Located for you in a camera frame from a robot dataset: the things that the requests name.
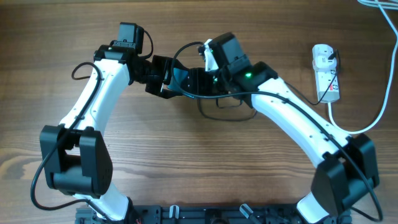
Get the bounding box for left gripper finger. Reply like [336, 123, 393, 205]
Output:
[169, 58, 188, 71]
[160, 88, 183, 99]

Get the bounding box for teal Galaxy smartphone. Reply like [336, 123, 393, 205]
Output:
[167, 68, 188, 94]

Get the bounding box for black USB charging cable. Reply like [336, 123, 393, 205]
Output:
[196, 49, 341, 123]

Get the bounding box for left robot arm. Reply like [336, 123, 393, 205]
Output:
[36, 22, 189, 223]

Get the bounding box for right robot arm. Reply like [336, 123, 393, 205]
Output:
[183, 32, 380, 223]

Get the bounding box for white USB charger plug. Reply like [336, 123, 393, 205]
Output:
[312, 55, 337, 72]

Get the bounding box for white power strip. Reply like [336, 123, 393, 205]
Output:
[312, 44, 340, 103]

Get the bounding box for black left camera cable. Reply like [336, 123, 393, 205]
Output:
[30, 61, 108, 222]

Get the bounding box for black camera cable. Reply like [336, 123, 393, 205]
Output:
[30, 61, 108, 222]
[170, 41, 384, 223]

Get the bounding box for black right camera cable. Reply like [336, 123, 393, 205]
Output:
[170, 41, 384, 223]

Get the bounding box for white power strip cord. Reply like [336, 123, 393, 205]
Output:
[327, 0, 398, 135]

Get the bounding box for white cables at corner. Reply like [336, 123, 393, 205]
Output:
[356, 0, 398, 11]

